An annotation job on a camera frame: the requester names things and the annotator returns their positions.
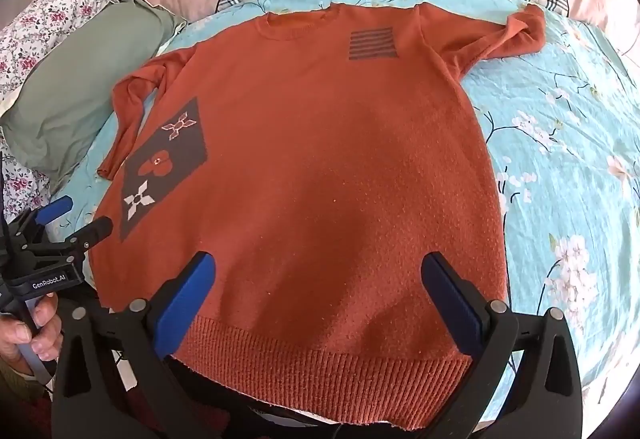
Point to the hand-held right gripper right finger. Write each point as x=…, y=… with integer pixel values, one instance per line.
x=452, y=304

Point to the green pillow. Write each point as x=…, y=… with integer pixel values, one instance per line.
x=80, y=84

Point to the person's left hand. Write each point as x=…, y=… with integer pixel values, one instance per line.
x=35, y=334

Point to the light blue floral blanket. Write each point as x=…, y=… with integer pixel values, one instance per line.
x=560, y=159

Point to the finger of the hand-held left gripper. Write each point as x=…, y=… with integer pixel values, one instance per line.
x=95, y=230
x=47, y=213

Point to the orange knit sweater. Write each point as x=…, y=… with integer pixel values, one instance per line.
x=310, y=199

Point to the white floral bed sheet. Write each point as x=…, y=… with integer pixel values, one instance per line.
x=47, y=29

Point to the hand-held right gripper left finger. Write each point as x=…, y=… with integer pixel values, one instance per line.
x=186, y=304

